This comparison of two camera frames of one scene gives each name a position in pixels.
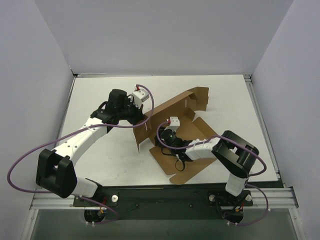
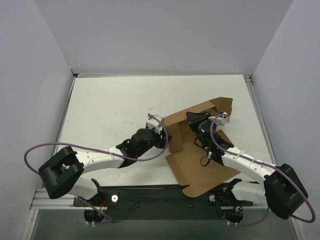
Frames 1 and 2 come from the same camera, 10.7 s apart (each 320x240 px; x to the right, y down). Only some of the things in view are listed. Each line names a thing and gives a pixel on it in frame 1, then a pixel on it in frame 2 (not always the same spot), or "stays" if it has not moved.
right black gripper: (161, 136) → (196, 119)
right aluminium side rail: (249, 78) stays
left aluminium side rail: (74, 78) stays
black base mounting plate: (166, 202) stays
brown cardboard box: (184, 107) → (185, 158)
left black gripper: (136, 116) → (163, 138)
